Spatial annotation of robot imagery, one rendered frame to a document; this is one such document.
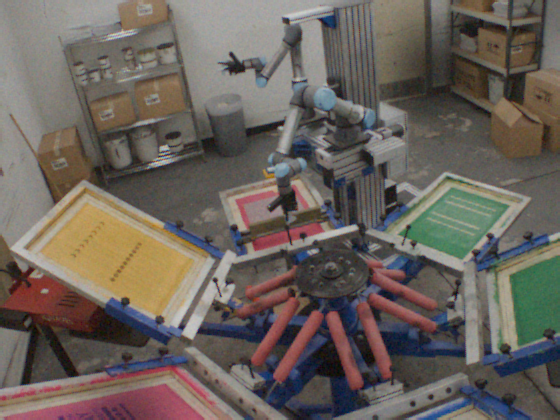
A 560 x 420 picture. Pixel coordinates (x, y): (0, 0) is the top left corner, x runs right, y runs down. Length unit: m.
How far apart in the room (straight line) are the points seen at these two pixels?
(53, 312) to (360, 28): 2.37
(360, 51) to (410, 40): 3.84
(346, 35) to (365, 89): 0.40
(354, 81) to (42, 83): 4.05
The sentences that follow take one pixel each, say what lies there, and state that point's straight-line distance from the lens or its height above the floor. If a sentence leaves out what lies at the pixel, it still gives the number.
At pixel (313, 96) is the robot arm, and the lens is 2.67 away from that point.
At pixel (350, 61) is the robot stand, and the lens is 3.25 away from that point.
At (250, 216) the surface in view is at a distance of 3.09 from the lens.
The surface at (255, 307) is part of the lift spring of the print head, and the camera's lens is 2.15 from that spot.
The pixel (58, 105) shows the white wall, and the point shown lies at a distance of 6.37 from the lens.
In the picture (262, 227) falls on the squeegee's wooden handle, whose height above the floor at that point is 1.08.
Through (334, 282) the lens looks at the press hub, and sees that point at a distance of 1.97.
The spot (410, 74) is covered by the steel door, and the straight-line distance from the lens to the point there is 7.22.
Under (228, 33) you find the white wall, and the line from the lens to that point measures 6.19.
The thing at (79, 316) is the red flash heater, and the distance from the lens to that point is 2.52.
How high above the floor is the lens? 2.60
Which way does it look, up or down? 32 degrees down
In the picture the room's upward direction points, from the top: 9 degrees counter-clockwise
